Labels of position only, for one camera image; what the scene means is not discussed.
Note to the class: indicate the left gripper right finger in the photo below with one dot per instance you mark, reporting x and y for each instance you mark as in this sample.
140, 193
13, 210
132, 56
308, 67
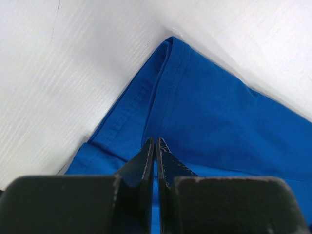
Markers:
190, 204

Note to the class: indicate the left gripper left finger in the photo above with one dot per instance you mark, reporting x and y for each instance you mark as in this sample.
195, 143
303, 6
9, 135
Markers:
120, 203

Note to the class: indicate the blue t shirt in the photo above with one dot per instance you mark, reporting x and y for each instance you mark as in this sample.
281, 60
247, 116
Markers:
209, 119

